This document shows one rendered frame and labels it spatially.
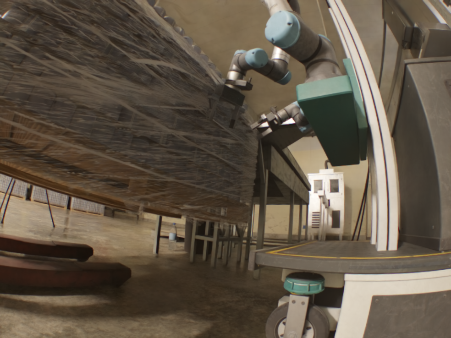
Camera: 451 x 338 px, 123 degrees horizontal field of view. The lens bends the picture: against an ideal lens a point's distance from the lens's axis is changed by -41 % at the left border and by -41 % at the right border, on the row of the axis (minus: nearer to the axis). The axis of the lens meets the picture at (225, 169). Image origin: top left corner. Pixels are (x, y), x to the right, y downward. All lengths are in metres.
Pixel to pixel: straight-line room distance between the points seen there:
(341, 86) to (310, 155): 7.62
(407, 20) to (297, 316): 2.18
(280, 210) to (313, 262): 7.50
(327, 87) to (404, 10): 1.84
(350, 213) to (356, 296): 7.24
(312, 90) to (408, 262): 0.47
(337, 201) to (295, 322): 5.76
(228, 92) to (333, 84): 0.43
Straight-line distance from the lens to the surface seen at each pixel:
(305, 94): 0.60
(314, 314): 0.59
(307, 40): 0.67
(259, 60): 0.80
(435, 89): 0.69
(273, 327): 0.64
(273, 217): 7.99
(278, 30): 0.65
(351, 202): 7.72
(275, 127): 1.29
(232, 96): 0.87
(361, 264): 0.46
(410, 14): 2.29
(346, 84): 0.59
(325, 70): 0.64
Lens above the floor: 0.39
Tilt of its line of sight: 15 degrees up
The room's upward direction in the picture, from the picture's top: 5 degrees clockwise
